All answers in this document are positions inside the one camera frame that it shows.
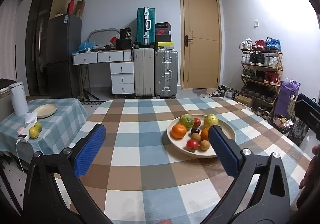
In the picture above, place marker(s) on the brown longan fruit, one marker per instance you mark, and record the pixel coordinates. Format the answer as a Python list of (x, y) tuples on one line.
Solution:
[(196, 136)]

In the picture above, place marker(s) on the woven basket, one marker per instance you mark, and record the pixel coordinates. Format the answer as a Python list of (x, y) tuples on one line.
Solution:
[(298, 130)]

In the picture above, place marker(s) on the teal suitcase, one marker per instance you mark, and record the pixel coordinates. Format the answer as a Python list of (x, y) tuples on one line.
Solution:
[(145, 34)]

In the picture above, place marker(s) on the yellow-green guava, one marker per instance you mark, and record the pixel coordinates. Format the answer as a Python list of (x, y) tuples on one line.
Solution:
[(210, 120)]

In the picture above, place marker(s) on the person's right hand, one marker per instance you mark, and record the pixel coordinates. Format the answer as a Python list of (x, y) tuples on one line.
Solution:
[(310, 178)]

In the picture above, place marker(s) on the white power bank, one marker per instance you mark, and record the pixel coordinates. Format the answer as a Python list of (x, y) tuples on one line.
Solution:
[(23, 135)]

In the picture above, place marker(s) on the orange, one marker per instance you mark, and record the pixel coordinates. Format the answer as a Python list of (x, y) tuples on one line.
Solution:
[(178, 131), (204, 134)]

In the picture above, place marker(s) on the dark purple plum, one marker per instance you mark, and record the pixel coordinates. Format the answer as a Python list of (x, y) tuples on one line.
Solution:
[(195, 130)]

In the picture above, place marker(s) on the silver aluminium suitcase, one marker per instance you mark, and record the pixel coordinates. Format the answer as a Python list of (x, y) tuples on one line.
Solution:
[(166, 73)]

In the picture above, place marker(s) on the white drawer desk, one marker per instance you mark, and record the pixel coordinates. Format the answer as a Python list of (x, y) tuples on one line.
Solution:
[(102, 69)]

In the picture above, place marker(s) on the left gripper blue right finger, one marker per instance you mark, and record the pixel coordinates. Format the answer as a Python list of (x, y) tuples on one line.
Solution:
[(231, 156)]

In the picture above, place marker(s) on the brown blue checkered tablecloth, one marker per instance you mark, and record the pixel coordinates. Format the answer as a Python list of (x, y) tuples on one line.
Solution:
[(139, 177)]

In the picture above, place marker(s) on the red tomato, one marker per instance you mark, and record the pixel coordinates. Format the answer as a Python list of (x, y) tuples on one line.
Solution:
[(192, 145), (197, 122)]

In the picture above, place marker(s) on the white kettle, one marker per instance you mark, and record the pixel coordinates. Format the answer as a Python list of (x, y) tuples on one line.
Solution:
[(18, 98)]

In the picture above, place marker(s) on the green lime on side table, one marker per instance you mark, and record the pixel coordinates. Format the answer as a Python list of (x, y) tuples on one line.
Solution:
[(38, 126)]

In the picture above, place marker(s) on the wrinkled green melon fruit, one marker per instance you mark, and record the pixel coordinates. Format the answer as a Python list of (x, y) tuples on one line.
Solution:
[(186, 120)]

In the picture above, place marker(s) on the purple bag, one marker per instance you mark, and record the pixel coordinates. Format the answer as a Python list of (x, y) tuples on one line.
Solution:
[(287, 88)]

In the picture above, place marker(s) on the beige suitcase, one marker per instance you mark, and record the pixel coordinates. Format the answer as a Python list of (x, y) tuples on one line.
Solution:
[(144, 71)]

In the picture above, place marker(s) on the black refrigerator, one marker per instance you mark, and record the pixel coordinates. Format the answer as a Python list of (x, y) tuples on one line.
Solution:
[(49, 45)]

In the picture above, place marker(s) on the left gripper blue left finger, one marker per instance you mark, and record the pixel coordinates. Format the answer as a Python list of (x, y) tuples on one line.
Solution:
[(81, 156)]

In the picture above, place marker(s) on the stacked shoe boxes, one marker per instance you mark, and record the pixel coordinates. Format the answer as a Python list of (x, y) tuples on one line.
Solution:
[(163, 36)]

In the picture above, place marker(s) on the teal checkered side tablecloth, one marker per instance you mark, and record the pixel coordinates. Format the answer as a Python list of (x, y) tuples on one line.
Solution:
[(58, 130)]

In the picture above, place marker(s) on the tan wooden door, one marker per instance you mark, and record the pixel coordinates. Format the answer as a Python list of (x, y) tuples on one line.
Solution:
[(201, 44)]

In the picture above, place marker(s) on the wooden shoe rack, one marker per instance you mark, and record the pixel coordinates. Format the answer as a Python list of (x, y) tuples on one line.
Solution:
[(262, 70)]

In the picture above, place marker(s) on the cream round plate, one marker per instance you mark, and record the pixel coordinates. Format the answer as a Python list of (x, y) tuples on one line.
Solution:
[(181, 144)]

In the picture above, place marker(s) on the yellow lemon on side table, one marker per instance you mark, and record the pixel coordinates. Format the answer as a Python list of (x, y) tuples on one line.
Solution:
[(33, 132)]

